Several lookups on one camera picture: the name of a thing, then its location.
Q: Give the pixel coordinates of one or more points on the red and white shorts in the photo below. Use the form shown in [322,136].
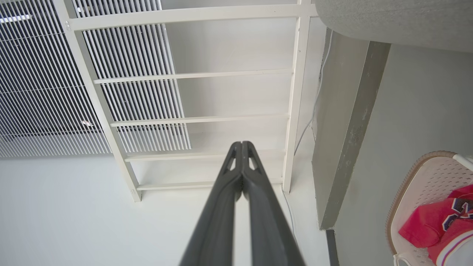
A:
[462,251]

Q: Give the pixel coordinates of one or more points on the white slatted grille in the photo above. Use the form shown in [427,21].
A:
[37,74]

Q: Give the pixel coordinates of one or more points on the white plastic laundry basket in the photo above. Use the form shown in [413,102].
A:
[425,177]

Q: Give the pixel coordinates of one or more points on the red sports jersey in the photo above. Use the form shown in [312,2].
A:
[425,221]

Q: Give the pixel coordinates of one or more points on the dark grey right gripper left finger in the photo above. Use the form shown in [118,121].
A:
[216,221]

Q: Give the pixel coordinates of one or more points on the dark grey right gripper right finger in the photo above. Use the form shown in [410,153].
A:
[268,225]

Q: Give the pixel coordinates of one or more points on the grey concrete step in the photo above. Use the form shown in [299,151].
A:
[340,111]

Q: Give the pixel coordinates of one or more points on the black baseboard strip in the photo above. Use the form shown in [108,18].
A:
[332,247]

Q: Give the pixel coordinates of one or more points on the grey fabric sofa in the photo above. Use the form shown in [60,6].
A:
[406,22]

